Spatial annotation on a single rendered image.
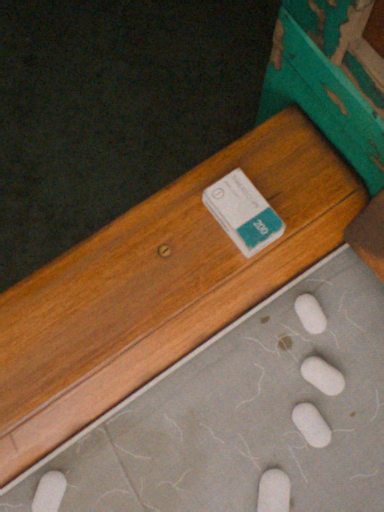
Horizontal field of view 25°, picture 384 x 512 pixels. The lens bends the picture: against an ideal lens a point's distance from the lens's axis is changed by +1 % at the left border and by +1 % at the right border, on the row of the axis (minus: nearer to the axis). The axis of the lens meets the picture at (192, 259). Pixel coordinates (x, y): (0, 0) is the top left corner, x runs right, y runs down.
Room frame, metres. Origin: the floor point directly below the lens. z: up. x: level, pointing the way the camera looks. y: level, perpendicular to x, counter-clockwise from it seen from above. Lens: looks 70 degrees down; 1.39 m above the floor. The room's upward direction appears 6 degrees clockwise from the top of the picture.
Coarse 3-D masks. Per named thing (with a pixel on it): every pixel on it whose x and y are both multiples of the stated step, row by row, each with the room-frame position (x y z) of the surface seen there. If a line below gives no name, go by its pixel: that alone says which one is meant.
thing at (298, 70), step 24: (288, 24) 0.39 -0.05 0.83; (288, 48) 0.39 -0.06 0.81; (312, 48) 0.37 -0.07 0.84; (288, 72) 0.39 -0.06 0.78; (312, 72) 0.37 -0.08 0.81; (336, 72) 0.35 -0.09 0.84; (264, 96) 0.40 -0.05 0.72; (288, 96) 0.38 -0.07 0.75; (312, 96) 0.36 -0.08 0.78; (336, 96) 0.35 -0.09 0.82; (360, 96) 0.33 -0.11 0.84; (264, 120) 0.39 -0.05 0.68; (312, 120) 0.36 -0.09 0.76; (336, 120) 0.34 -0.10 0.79; (360, 120) 0.33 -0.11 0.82; (336, 144) 0.33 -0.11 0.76; (360, 144) 0.32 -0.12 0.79; (360, 168) 0.31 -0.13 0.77
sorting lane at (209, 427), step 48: (288, 288) 0.21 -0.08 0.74; (336, 288) 0.22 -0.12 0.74; (240, 336) 0.17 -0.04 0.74; (288, 336) 0.18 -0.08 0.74; (336, 336) 0.18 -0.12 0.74; (192, 384) 0.13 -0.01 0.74; (240, 384) 0.13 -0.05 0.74; (288, 384) 0.14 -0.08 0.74; (96, 432) 0.09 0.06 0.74; (144, 432) 0.09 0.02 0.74; (192, 432) 0.10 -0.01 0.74; (240, 432) 0.10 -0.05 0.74; (288, 432) 0.10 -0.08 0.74; (336, 432) 0.11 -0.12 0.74; (96, 480) 0.05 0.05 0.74; (144, 480) 0.06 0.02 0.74; (192, 480) 0.06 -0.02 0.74; (240, 480) 0.07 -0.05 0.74; (336, 480) 0.07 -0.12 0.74
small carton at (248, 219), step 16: (240, 176) 0.29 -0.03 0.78; (208, 192) 0.27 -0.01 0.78; (224, 192) 0.27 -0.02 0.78; (240, 192) 0.27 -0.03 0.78; (256, 192) 0.27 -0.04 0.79; (208, 208) 0.27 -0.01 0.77; (224, 208) 0.26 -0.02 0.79; (240, 208) 0.26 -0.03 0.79; (256, 208) 0.26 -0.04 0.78; (224, 224) 0.25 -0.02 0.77; (240, 224) 0.25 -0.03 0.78; (256, 224) 0.25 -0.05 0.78; (272, 224) 0.25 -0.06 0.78; (240, 240) 0.24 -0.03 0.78; (256, 240) 0.24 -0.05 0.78; (272, 240) 0.24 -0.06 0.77
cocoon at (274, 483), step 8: (272, 472) 0.07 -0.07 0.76; (280, 472) 0.07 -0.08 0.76; (264, 480) 0.07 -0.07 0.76; (272, 480) 0.07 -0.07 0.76; (280, 480) 0.07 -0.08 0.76; (288, 480) 0.07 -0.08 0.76; (264, 488) 0.06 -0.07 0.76; (272, 488) 0.06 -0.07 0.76; (280, 488) 0.06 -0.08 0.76; (288, 488) 0.06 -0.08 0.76; (264, 496) 0.05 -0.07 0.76; (272, 496) 0.05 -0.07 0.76; (280, 496) 0.06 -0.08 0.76; (288, 496) 0.06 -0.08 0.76; (264, 504) 0.05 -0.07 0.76; (272, 504) 0.05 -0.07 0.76; (280, 504) 0.05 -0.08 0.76; (288, 504) 0.05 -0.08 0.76
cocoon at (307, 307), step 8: (304, 296) 0.20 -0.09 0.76; (312, 296) 0.21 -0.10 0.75; (296, 304) 0.20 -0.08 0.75; (304, 304) 0.20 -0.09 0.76; (312, 304) 0.20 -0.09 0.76; (304, 312) 0.19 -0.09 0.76; (312, 312) 0.19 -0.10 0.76; (320, 312) 0.19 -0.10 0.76; (304, 320) 0.19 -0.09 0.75; (312, 320) 0.19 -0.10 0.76; (320, 320) 0.19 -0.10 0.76; (312, 328) 0.18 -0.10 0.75; (320, 328) 0.18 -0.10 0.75
